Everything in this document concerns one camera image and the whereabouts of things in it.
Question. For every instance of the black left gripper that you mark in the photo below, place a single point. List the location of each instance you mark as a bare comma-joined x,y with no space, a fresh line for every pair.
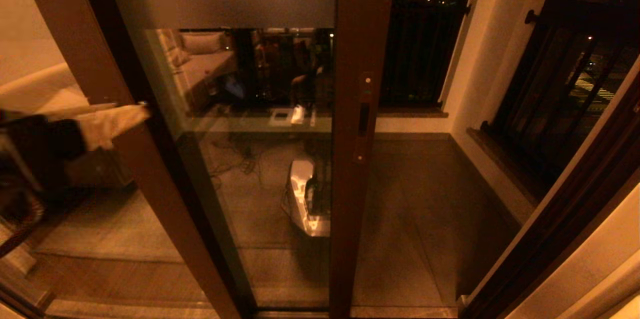
25,149

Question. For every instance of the brown framed sliding glass door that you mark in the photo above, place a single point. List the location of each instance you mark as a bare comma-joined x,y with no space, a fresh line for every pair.
360,34

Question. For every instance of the brown framed fixed glass panel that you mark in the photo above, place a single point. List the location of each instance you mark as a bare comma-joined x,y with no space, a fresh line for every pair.
75,34

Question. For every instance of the dark wooden door jamb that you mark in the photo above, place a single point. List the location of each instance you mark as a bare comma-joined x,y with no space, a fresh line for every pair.
560,239

